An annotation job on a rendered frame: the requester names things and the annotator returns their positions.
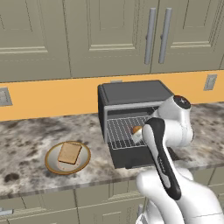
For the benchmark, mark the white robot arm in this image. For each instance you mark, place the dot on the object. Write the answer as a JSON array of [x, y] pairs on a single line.
[[180, 201]]

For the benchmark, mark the dark grey toaster oven door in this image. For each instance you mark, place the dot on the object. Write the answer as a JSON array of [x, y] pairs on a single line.
[[131, 157]]

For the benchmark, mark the dark grey toaster oven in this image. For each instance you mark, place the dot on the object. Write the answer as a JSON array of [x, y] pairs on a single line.
[[134, 92]]

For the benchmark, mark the olive wall cupboard door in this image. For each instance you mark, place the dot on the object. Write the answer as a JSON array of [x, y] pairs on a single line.
[[29, 38], [108, 35], [195, 32]]

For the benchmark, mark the tan bread slice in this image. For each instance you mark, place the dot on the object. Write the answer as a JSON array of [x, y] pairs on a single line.
[[70, 152]]

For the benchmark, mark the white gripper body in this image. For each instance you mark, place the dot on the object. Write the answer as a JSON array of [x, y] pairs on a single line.
[[138, 137]]

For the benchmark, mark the grey wall outlet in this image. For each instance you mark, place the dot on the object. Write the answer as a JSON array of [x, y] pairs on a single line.
[[116, 81], [210, 82], [4, 96]]

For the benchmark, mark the olive base cupboard door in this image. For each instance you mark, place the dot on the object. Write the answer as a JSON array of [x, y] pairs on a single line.
[[108, 214], [38, 218]]

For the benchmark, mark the olive drawer front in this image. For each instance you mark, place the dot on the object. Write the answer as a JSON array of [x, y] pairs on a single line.
[[108, 191], [211, 176], [49, 199]]

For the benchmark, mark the beige bowl with brown rim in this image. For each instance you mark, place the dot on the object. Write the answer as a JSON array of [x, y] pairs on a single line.
[[83, 159]]

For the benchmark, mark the small brown bread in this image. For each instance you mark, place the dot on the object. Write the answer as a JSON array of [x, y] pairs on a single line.
[[136, 129]]

